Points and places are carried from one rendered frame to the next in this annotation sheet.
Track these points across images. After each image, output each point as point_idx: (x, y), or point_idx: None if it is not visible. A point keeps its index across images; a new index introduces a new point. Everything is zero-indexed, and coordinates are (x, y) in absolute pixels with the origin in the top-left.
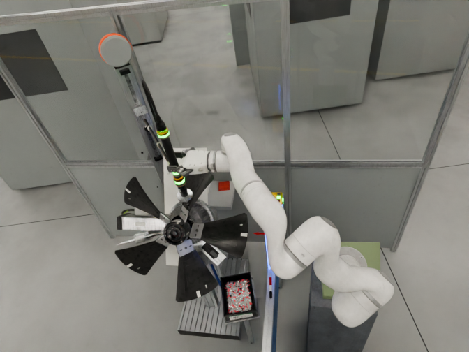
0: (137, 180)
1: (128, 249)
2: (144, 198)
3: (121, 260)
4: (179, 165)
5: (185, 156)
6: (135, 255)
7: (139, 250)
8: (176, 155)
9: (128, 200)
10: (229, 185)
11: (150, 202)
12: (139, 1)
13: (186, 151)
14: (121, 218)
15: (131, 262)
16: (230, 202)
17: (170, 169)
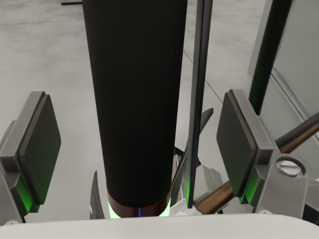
0: (206, 120)
1: (97, 192)
2: (180, 164)
3: (91, 189)
4: (192, 200)
5: (183, 215)
6: (95, 209)
7: (98, 214)
8: (229, 137)
9: (187, 141)
10: None
11: (173, 183)
12: None
13: (316, 204)
14: (174, 155)
15: (92, 210)
16: None
17: (7, 131)
